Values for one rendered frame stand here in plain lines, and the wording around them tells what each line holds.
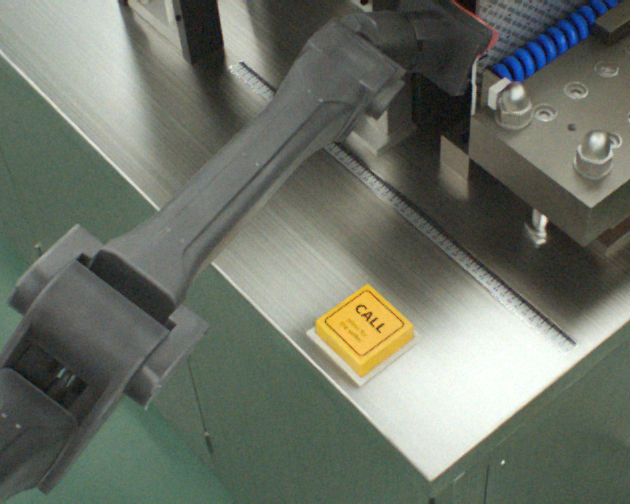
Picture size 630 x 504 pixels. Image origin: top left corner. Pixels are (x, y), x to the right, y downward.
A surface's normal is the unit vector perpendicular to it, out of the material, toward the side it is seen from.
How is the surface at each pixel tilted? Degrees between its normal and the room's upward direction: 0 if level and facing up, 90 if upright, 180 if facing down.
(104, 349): 40
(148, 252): 29
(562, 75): 0
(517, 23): 90
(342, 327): 0
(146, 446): 0
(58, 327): 50
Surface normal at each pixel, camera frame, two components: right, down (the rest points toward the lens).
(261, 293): -0.06, -0.61
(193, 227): 0.43, -0.59
